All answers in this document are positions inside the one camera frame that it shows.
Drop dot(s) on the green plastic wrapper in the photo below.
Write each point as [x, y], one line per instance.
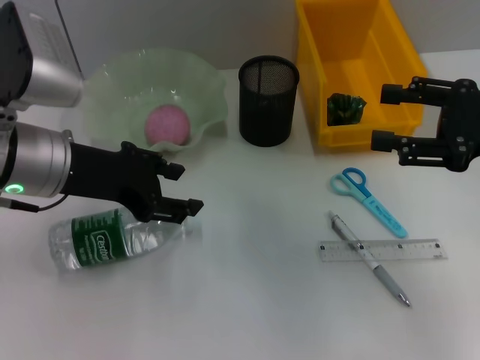
[345, 110]

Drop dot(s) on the clear green-label water bottle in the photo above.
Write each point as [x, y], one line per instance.
[93, 243]

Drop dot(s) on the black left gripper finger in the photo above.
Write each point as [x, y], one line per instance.
[174, 170]
[183, 206]

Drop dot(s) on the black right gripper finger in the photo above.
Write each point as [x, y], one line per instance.
[384, 140]
[393, 93]

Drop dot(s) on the clear plastic ruler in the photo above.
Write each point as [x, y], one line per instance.
[412, 250]

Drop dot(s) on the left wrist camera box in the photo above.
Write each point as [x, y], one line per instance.
[48, 60]

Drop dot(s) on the yellow plastic bin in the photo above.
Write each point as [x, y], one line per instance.
[337, 37]

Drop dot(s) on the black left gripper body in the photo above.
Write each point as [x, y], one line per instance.
[112, 176]

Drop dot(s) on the blue scissors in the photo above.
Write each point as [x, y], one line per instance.
[375, 204]

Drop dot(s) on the pink peach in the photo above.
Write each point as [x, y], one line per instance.
[167, 125]

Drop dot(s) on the black mesh pen holder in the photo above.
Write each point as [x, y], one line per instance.
[267, 108]

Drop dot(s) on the white grey pen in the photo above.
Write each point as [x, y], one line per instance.
[369, 258]

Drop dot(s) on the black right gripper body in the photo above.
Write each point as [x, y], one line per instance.
[463, 123]

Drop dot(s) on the green glass fruit plate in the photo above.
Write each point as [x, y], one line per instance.
[120, 86]

